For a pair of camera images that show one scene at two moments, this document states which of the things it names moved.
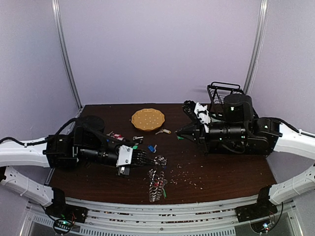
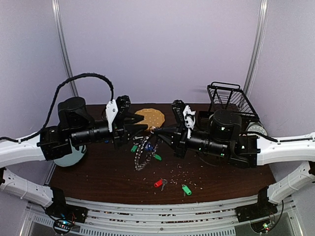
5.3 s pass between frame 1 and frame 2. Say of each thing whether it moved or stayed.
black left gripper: moved
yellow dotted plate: stayed
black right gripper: moved
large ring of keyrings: moved
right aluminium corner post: stayed
